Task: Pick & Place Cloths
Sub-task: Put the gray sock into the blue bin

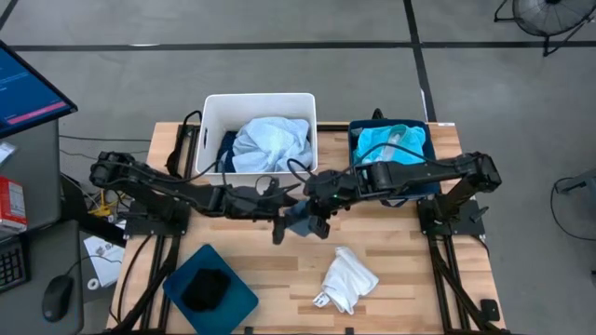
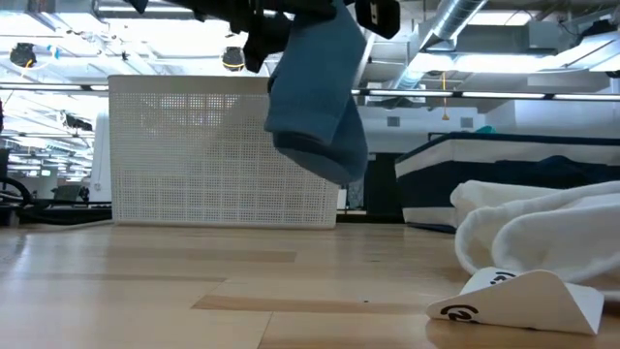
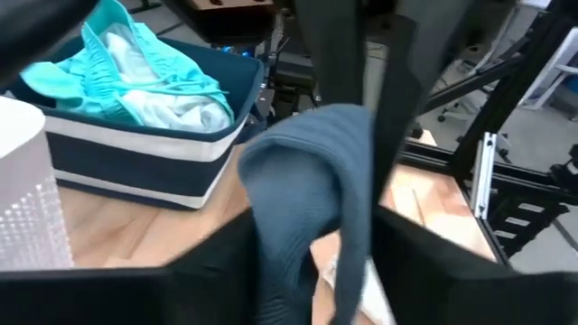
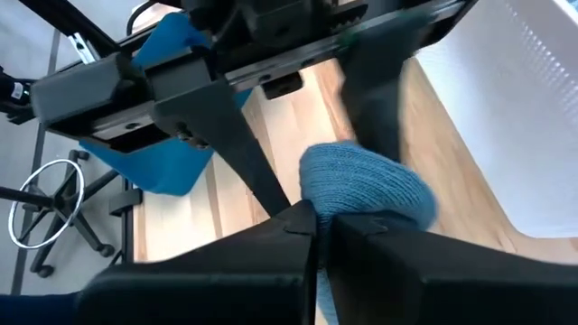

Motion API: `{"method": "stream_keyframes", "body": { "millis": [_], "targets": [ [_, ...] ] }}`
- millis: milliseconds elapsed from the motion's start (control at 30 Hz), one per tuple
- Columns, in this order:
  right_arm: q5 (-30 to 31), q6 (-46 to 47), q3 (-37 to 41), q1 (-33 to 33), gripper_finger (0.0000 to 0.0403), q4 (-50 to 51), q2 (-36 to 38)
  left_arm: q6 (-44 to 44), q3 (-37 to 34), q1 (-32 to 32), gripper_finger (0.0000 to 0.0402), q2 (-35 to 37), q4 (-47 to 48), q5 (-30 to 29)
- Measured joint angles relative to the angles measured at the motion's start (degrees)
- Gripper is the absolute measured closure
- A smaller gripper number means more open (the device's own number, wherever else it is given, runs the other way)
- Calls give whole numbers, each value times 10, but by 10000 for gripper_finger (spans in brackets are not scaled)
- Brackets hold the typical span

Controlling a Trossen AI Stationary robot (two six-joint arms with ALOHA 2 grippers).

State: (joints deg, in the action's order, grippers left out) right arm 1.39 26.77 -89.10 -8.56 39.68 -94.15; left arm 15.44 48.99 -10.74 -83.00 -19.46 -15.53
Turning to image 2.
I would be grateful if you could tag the medium blue cloth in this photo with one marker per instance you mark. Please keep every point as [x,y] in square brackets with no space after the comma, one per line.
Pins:
[315,97]

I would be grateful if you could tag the white cloth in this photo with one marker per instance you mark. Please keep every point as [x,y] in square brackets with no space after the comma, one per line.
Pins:
[533,232]

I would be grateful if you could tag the silver ventilation duct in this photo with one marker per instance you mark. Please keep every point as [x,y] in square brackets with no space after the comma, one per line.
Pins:
[436,34]

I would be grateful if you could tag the navy fabric storage bin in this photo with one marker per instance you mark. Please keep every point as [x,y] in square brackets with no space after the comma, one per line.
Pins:
[436,189]

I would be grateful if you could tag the white printed label tag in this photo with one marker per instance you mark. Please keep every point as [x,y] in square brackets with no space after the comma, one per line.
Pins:
[523,300]

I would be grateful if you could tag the white perforated plastic basket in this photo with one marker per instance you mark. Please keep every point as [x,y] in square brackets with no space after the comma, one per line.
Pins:
[194,160]

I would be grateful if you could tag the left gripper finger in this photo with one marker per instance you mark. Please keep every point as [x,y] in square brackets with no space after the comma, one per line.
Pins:
[259,46]

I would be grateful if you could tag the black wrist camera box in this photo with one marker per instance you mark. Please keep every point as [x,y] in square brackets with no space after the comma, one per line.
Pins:
[378,17]

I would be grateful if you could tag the turquoise cloth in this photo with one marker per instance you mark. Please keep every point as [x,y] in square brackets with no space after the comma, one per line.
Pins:
[485,129]

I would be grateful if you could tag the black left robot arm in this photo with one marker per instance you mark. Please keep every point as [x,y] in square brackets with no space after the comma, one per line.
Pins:
[194,7]

